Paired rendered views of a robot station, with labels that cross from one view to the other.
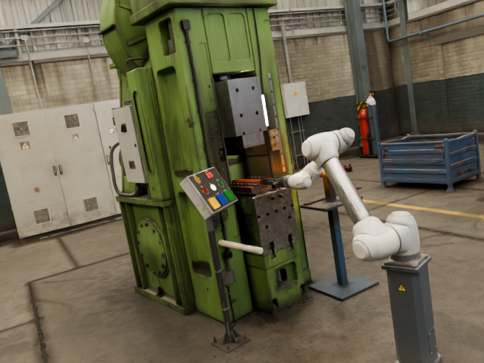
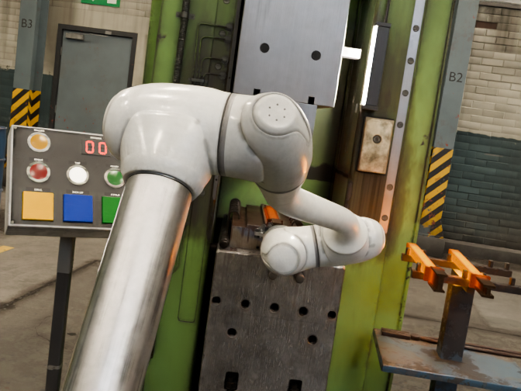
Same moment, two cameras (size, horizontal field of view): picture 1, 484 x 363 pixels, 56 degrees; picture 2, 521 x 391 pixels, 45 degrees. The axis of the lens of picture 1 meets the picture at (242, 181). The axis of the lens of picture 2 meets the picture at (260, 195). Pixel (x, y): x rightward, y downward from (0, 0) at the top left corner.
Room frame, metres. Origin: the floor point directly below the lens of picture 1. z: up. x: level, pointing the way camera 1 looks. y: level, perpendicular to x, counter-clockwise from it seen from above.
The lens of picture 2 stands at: (1.82, -1.16, 1.31)
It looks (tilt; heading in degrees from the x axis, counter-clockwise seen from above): 7 degrees down; 35
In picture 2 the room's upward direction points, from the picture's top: 8 degrees clockwise
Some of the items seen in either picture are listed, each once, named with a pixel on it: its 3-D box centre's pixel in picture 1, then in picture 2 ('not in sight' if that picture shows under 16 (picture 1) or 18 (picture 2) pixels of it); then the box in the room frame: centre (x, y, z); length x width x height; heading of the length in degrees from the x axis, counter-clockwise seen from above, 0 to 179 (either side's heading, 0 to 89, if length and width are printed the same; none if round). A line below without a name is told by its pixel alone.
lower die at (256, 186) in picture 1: (243, 186); (261, 225); (3.51, -0.01, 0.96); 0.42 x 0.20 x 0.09; 37
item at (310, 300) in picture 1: (284, 308); not in sight; (3.31, -0.16, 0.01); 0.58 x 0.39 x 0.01; 127
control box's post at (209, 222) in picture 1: (217, 267); (55, 358); (2.95, 0.26, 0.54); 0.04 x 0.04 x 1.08; 37
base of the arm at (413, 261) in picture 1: (407, 254); not in sight; (2.37, -0.82, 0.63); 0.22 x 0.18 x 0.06; 137
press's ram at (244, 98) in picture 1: (235, 108); (301, 41); (3.54, -0.04, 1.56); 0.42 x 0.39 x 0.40; 37
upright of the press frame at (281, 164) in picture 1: (263, 153); (374, 178); (3.86, -0.22, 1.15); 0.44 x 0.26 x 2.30; 37
